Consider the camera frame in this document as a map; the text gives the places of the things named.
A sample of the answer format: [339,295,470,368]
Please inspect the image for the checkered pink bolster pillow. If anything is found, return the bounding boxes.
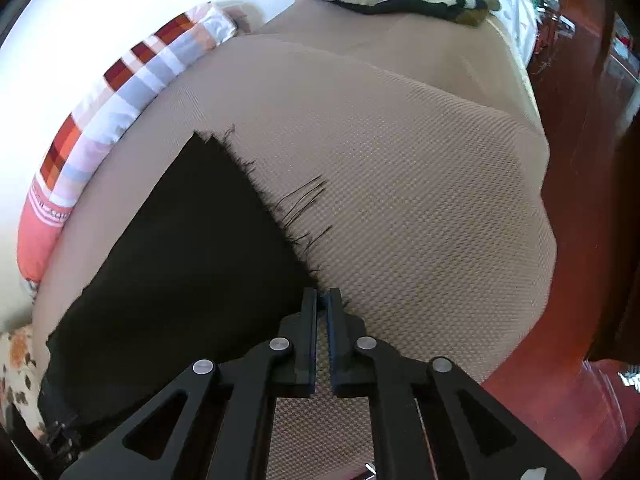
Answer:
[16,2,241,281]

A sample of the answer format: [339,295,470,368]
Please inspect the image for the black pants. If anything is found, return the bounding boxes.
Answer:
[37,125,351,466]

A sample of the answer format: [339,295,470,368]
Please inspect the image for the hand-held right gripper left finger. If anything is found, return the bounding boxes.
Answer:
[59,287,321,480]

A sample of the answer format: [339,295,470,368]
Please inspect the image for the floral pillow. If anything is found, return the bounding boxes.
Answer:
[0,325,51,443]

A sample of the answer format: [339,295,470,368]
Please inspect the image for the dark wooden cabinet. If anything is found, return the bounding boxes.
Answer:
[590,0,640,361]

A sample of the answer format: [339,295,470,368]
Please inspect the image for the beige bed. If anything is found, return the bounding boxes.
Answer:
[31,0,558,480]

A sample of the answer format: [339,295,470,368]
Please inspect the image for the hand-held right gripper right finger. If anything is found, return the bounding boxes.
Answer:
[329,287,583,480]

